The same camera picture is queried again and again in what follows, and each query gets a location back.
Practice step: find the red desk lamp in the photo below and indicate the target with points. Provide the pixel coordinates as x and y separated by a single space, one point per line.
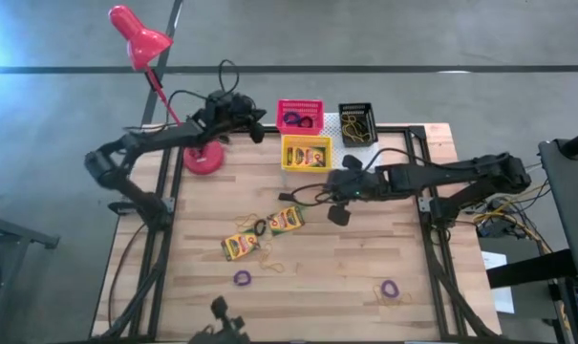
143 43

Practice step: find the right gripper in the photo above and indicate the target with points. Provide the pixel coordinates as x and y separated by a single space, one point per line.
360 184

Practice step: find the red plastic basket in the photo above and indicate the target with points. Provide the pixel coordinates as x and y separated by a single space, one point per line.
300 106

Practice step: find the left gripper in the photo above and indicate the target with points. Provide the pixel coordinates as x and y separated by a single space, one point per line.
226 112

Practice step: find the white paper sheet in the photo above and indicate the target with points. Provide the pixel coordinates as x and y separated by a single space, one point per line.
503 301

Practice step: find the grey metal stand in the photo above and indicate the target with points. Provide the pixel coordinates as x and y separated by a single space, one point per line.
11 234

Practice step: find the yellow green crayon box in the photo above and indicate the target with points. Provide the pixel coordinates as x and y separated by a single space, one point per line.
286 220
240 246
307 156

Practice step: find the black plastic basket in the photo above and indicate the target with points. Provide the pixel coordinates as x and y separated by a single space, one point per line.
357 107

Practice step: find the black aluminium table frame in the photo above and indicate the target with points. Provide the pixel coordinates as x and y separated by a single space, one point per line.
415 133

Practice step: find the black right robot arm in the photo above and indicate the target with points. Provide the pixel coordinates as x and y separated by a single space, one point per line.
460 172

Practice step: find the grey equipment panel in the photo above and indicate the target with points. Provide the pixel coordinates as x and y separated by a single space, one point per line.
570 200

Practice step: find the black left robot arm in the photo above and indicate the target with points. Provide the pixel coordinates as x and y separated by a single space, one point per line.
145 138

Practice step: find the black flat bar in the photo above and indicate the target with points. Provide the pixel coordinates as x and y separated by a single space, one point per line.
532 268

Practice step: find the white perforated metal shelf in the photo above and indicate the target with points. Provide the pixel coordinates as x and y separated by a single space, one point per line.
335 126

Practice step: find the yellow plastic basket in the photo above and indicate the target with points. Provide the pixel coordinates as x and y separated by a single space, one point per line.
307 139

